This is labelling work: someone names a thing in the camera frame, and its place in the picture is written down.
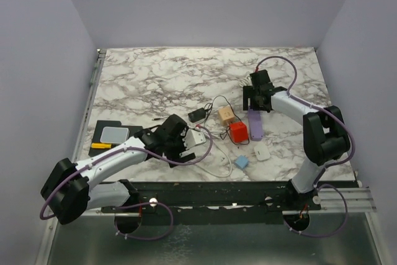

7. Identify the grey plastic box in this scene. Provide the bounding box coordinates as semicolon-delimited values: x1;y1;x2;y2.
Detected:
100;127;130;145

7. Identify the beige cube socket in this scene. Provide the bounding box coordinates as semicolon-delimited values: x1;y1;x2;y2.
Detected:
218;106;235;127

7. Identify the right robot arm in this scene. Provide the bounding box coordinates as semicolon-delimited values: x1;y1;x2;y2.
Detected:
243;70;351;210

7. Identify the white power strip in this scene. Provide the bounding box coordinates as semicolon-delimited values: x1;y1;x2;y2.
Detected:
195;137;233;179

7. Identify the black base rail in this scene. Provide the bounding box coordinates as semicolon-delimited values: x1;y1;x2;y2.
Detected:
101;182;321;225

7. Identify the white plug adapter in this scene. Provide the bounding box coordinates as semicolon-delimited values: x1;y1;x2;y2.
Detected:
252;143;270;161

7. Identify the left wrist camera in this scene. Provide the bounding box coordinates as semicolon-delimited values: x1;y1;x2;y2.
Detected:
183;129;206;150

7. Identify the aluminium frame rail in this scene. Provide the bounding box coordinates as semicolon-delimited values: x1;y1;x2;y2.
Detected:
49;182;377;223

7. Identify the red cube socket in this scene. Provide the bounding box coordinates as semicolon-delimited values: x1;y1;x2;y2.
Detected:
229;122;249;143

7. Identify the blue cube plug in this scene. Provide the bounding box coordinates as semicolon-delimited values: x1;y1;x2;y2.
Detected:
234;155;249;170

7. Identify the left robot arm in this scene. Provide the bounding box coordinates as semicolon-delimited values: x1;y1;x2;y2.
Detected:
40;114;195;225

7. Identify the yellow screwdriver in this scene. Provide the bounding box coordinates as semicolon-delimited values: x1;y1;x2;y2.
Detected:
91;143;113;150

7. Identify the purple power strip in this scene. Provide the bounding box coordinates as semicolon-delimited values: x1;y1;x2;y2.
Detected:
238;72;264;141

